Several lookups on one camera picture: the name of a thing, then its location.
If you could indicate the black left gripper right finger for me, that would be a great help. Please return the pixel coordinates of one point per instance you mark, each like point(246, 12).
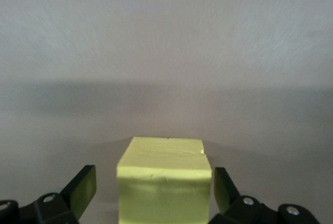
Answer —
point(226, 195)

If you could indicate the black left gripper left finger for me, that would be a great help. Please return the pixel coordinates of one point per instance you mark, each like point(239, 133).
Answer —
point(78, 190)

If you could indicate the yellow foam cube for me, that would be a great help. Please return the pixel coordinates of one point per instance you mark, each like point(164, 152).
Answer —
point(161, 182)

